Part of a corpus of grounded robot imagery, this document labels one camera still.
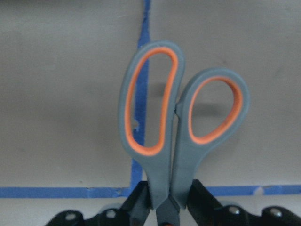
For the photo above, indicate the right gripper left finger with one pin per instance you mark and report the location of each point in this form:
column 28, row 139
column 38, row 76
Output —
column 137, row 206

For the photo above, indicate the brown paper table cover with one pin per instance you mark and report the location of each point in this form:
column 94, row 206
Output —
column 62, row 64

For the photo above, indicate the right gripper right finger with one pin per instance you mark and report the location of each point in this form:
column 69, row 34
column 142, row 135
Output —
column 202, row 205

